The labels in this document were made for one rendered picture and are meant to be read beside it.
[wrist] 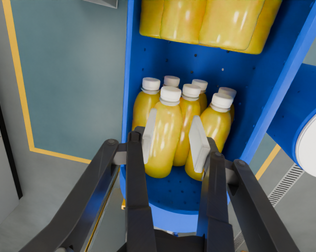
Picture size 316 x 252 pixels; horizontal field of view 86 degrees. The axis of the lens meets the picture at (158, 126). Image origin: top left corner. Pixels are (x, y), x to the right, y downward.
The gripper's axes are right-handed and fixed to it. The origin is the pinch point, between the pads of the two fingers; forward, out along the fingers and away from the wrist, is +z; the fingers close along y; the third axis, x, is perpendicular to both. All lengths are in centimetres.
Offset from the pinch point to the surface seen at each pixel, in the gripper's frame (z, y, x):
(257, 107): 18.1, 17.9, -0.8
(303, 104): 29.0, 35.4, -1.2
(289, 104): 32.9, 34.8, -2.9
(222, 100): 15.2, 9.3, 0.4
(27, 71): 127, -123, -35
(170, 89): 15.4, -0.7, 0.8
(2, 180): 106, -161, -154
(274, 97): 6.4, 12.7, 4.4
